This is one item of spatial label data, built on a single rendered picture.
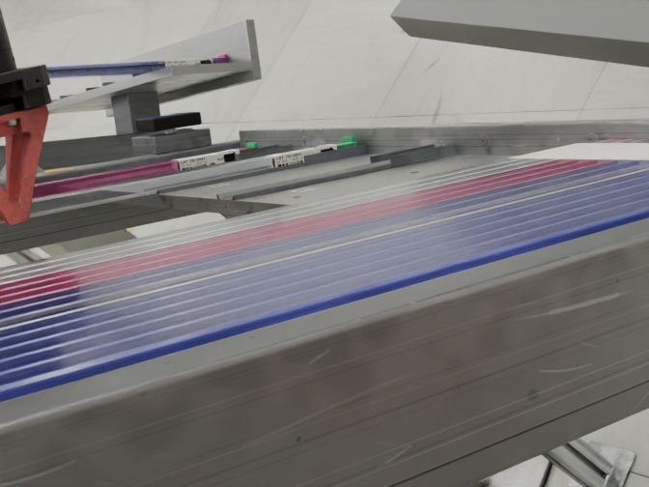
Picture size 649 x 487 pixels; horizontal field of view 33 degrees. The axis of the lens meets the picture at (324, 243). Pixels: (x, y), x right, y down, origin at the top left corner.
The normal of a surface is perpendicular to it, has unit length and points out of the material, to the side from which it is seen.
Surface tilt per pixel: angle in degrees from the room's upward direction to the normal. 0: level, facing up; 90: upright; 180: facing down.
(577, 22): 0
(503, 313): 90
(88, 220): 90
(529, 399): 90
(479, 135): 44
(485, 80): 0
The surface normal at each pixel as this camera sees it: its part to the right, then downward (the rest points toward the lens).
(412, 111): -0.67, -0.54
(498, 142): -0.81, 0.20
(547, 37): -0.58, 0.81
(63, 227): 0.57, 0.07
